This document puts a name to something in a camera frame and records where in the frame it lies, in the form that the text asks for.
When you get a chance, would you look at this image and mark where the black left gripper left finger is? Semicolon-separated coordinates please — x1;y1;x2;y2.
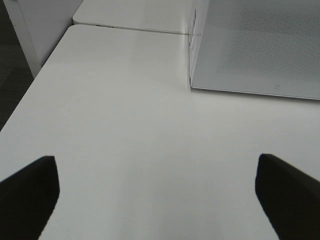
0;156;60;240

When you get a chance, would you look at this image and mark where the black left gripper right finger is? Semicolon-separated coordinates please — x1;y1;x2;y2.
255;153;320;240

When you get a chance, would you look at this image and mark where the white microwave door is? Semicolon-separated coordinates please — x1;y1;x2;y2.
191;0;320;101

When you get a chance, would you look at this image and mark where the white microwave oven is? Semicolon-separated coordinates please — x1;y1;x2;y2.
187;0;320;101

